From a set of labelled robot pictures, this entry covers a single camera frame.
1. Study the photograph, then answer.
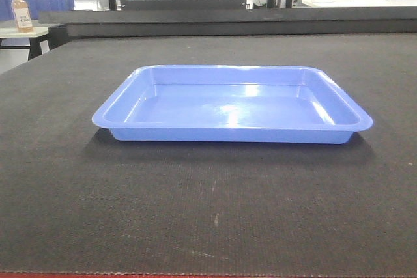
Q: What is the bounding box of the blue plastic tray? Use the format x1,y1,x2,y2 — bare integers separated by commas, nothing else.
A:
92,65,373,144

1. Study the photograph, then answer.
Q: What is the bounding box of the dark fabric table mat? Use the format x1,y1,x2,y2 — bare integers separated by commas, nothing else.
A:
1,33,416,277

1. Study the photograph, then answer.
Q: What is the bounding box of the white background desk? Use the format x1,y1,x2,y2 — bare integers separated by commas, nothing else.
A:
293,0,416,8

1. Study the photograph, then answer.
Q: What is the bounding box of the white side table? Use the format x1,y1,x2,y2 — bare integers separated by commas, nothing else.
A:
1,27,49,61

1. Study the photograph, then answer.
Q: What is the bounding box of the orange juice bottle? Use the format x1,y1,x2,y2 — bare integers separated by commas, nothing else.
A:
12,0,33,33

